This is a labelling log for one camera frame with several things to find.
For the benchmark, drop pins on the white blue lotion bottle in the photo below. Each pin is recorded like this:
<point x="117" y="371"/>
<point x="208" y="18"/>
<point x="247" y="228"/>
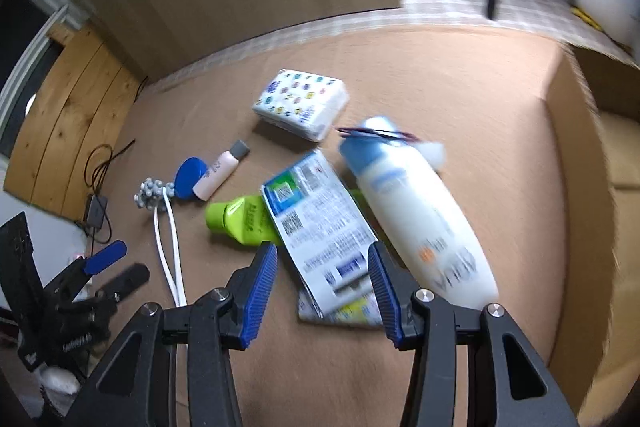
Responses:
<point x="420" y="217"/>

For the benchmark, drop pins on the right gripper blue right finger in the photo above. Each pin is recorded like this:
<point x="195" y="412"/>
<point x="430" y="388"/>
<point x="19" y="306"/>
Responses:
<point x="394" y="288"/>

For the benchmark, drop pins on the small pink bottle grey cap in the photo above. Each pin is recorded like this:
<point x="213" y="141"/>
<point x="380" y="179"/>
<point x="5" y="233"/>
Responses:
<point x="217" y="173"/>

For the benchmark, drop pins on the grey ball white massager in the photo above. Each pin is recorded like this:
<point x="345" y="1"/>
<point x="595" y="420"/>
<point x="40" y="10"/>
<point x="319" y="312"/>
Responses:
<point x="157" y="196"/>

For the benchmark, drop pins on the lime green tube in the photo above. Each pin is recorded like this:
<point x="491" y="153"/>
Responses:
<point x="240" y="221"/>

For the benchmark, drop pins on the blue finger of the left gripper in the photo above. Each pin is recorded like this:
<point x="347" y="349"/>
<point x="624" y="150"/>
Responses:
<point x="104" y="258"/>
<point x="126" y="283"/>

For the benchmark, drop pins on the black power adapter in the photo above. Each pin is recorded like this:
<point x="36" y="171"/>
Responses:
<point x="95" y="211"/>

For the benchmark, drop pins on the white printed packet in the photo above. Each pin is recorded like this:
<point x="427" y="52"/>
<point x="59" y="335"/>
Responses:
<point x="336" y="287"/>

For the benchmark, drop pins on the dotted tissue pack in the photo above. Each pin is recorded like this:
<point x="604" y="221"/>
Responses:
<point x="302" y="103"/>

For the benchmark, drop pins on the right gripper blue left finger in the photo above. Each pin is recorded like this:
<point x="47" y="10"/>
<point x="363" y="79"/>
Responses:
<point x="249" y="291"/>

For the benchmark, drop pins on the brown cardboard box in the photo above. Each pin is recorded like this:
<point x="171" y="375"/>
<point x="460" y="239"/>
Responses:
<point x="593" y="103"/>

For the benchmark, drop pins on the dark rubber bands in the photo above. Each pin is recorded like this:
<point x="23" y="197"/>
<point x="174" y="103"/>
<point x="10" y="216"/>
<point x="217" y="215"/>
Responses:
<point x="363" y="132"/>

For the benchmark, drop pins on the blue round lid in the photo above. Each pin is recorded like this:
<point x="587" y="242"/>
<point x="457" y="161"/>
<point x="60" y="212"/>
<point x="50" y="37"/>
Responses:
<point x="187" y="175"/>

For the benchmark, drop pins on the pine wood side panel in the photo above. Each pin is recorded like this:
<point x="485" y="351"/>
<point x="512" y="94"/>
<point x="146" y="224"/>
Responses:
<point x="77" y="115"/>

